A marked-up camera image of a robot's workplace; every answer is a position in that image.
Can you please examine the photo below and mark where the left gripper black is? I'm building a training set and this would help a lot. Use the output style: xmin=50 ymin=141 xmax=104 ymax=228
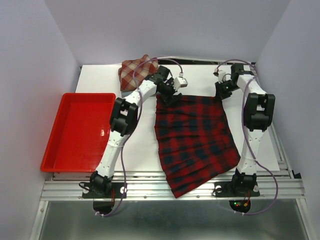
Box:
xmin=158 ymin=77 xmax=182 ymax=107

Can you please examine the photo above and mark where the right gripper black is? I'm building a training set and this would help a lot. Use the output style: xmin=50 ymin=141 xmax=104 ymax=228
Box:
xmin=214 ymin=79 xmax=240 ymax=102

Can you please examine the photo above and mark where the light blue denim skirt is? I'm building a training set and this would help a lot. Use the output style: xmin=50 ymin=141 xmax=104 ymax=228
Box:
xmin=121 ymin=91 xmax=133 ymax=98

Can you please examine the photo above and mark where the red cream plaid skirt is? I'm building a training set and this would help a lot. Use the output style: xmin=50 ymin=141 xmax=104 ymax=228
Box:
xmin=117 ymin=54 xmax=159 ymax=92

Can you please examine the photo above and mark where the red navy plaid skirt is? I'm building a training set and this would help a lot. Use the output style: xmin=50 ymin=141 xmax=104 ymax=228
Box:
xmin=154 ymin=95 xmax=240 ymax=199

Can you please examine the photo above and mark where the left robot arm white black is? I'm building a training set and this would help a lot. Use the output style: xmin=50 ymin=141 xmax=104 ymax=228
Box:
xmin=89 ymin=66 xmax=188 ymax=197

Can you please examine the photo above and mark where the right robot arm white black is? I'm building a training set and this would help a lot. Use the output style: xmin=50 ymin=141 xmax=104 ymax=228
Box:
xmin=213 ymin=63 xmax=276 ymax=198

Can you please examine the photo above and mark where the red plastic bin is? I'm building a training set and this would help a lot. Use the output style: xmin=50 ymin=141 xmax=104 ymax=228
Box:
xmin=40 ymin=93 xmax=116 ymax=173

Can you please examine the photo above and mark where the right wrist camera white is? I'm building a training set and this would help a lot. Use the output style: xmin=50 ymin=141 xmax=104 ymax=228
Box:
xmin=213 ymin=68 xmax=231 ymax=83

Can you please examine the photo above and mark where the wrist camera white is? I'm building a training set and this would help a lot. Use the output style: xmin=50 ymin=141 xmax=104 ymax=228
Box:
xmin=173 ymin=76 xmax=188 ymax=90
xmin=213 ymin=68 xmax=231 ymax=83

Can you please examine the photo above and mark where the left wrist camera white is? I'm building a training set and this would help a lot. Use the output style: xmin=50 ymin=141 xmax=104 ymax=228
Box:
xmin=173 ymin=76 xmax=188 ymax=90

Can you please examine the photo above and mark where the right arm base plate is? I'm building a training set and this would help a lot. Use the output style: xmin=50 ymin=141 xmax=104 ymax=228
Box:
xmin=212 ymin=181 xmax=260 ymax=198

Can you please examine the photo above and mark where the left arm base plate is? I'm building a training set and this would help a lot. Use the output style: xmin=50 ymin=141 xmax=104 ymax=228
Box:
xmin=78 ymin=181 xmax=127 ymax=199

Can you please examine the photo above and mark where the aluminium frame rail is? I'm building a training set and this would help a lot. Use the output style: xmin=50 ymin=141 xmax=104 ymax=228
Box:
xmin=30 ymin=169 xmax=318 ymax=240

